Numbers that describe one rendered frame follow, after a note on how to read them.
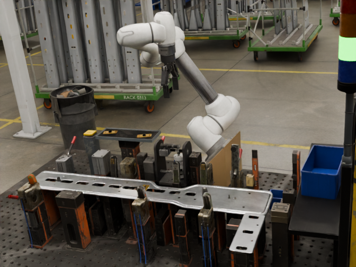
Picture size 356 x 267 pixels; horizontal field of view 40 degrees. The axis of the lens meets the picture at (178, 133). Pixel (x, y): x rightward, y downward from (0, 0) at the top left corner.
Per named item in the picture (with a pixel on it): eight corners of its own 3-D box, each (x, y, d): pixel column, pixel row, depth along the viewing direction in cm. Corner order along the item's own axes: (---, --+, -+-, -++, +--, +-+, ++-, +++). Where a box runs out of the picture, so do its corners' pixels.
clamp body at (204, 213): (197, 278, 232) (191, 216, 219) (204, 263, 242) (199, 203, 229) (215, 281, 229) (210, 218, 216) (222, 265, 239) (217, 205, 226)
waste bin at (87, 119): (50, 157, 555) (37, 96, 527) (78, 138, 599) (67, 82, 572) (86, 161, 534) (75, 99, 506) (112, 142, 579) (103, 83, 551)
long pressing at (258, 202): (20, 189, 271) (19, 187, 271) (43, 171, 291) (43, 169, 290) (265, 217, 223) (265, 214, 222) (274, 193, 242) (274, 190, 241)
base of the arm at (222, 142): (213, 157, 333) (207, 151, 333) (233, 137, 320) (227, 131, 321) (203, 168, 317) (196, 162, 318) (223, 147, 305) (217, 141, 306)
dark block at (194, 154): (194, 222, 276) (188, 156, 260) (198, 216, 282) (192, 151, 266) (203, 223, 274) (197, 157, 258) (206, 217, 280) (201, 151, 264)
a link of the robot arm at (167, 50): (154, 45, 244) (156, 56, 246) (171, 44, 240) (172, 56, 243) (161, 41, 251) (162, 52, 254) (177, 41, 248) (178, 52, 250)
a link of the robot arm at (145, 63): (136, 52, 288) (152, 38, 291) (133, 60, 306) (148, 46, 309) (151, 69, 289) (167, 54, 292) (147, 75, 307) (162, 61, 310)
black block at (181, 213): (175, 268, 240) (169, 218, 229) (182, 255, 249) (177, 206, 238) (190, 271, 237) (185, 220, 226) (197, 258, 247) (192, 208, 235)
